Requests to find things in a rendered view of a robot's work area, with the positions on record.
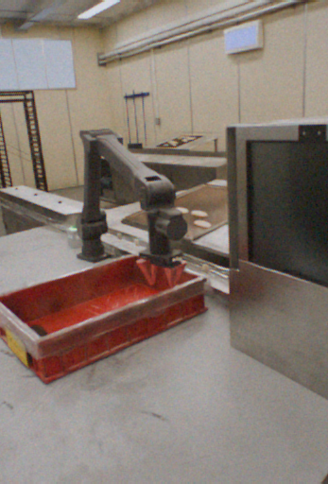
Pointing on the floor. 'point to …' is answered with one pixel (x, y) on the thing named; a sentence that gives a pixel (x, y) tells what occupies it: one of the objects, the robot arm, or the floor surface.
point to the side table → (144, 401)
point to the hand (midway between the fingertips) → (163, 284)
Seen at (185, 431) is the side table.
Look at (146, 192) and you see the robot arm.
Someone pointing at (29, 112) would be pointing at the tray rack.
